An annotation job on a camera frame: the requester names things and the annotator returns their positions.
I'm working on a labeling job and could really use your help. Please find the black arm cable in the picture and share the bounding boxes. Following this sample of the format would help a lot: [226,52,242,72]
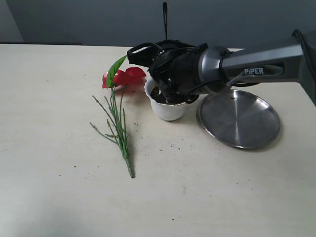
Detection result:
[291,29,316,82]

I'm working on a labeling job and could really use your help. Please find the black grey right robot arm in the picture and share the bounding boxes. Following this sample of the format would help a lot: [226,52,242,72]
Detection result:
[149,30,316,103]

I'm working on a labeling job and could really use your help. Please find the round stainless steel plate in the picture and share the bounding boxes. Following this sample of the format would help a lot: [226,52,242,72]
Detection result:
[197,89,281,149]

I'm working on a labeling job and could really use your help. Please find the dark soil in pot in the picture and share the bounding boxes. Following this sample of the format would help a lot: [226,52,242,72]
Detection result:
[150,86,168,104]

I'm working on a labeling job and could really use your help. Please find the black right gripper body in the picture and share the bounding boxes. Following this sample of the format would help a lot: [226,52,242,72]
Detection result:
[149,40,205,104]

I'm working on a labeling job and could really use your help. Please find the white scalloped flower pot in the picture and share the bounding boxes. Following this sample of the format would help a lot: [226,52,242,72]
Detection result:
[144,77,189,121]

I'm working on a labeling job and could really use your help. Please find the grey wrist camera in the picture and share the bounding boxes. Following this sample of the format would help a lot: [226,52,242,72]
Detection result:
[127,42,161,68]

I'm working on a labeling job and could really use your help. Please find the stainless steel spork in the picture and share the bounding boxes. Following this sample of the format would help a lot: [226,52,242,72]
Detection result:
[162,1,168,40]

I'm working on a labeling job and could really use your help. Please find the artificial red flower green stems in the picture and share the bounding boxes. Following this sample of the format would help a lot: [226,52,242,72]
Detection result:
[90,55,135,178]

